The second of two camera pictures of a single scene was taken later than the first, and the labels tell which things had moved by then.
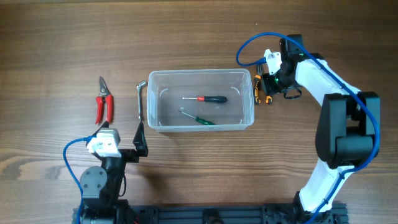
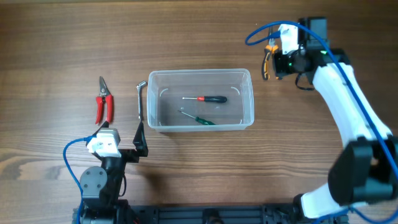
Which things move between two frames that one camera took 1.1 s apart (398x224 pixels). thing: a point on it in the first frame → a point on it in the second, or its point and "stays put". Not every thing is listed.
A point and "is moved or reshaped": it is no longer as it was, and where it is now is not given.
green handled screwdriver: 202,121 stays put
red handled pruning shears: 104,93 stays put
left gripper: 138,141 stays put
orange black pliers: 257,84 is moved or reshaped
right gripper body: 275,83 → 286,64
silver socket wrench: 139,85 stays put
